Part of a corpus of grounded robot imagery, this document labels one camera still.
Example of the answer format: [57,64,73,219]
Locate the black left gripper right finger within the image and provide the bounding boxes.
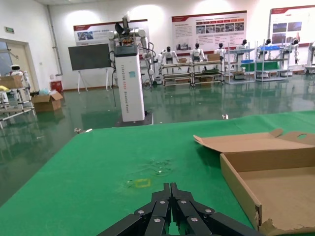
[170,182,265,236]

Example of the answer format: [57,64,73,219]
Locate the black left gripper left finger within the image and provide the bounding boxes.
[98,182,172,236]

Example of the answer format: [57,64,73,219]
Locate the cardboard box with torn rim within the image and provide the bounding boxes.
[193,128,315,233]

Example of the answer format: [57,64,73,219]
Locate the open cardboard box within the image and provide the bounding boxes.
[31,91,64,113]

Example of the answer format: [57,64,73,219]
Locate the closed cardboard box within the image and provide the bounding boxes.
[0,75,24,89]

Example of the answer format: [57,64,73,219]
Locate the yellow square mark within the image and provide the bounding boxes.
[134,178,152,189]

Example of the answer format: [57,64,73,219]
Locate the green tablecloth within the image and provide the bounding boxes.
[0,110,315,236]

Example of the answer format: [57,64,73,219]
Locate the white humanoid robot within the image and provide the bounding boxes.
[236,38,250,51]
[191,43,207,62]
[157,46,180,65]
[258,38,273,59]
[290,36,301,64]
[214,42,227,59]

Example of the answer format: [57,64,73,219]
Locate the red cabinet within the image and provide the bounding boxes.
[50,81,63,93]

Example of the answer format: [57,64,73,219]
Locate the shelf rack with green panel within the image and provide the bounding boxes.
[254,45,293,82]

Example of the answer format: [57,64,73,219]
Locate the pile of plastic bags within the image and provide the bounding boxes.
[30,88,52,97]

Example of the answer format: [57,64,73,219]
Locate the white shelf rack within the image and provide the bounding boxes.
[225,48,256,84]

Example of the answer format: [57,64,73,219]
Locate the black display on stand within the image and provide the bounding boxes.
[68,43,113,93]

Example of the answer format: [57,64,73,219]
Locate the white tube rack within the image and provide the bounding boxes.
[0,83,37,128]

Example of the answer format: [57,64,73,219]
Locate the small white service robot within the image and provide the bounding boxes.
[9,64,30,83]

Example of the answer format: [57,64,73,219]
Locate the beige door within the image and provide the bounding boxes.
[0,38,40,93]

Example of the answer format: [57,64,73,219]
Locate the white pedestal robot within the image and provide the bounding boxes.
[108,14,155,127]

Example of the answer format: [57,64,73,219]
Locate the tube frame workbench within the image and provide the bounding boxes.
[161,62,193,87]
[191,60,225,86]

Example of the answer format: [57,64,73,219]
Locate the wide red bordered wall poster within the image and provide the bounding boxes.
[171,10,248,54]

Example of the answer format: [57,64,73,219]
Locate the wall poster with robot photo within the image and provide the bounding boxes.
[73,19,149,47]

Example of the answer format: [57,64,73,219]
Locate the white wall pipe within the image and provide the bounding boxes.
[46,4,63,77]

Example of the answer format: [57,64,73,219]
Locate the wall poster with photo grid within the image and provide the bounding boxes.
[269,4,315,47]

